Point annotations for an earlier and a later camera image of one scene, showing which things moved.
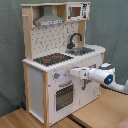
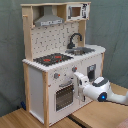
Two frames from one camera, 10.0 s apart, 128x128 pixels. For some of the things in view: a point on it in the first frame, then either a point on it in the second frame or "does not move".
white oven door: x=63 y=97 does not move
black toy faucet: x=71 y=44 does not move
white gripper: x=82 y=73 -> x=82 y=80
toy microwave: x=77 y=11 does not move
